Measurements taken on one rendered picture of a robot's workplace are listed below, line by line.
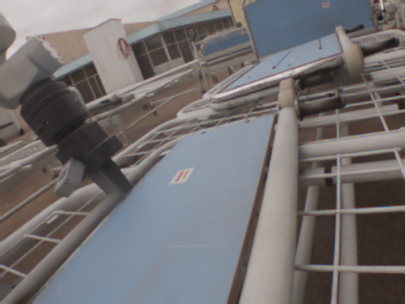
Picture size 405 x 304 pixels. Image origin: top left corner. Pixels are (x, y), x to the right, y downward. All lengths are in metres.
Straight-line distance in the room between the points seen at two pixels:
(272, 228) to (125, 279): 0.13
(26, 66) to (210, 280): 0.40
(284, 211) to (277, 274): 0.07
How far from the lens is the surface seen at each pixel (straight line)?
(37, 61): 0.47
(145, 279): 0.24
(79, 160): 0.44
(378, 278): 0.88
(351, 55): 0.62
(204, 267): 0.22
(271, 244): 0.21
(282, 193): 0.26
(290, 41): 1.80
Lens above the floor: 0.68
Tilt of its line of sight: 19 degrees down
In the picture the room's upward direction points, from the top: 20 degrees counter-clockwise
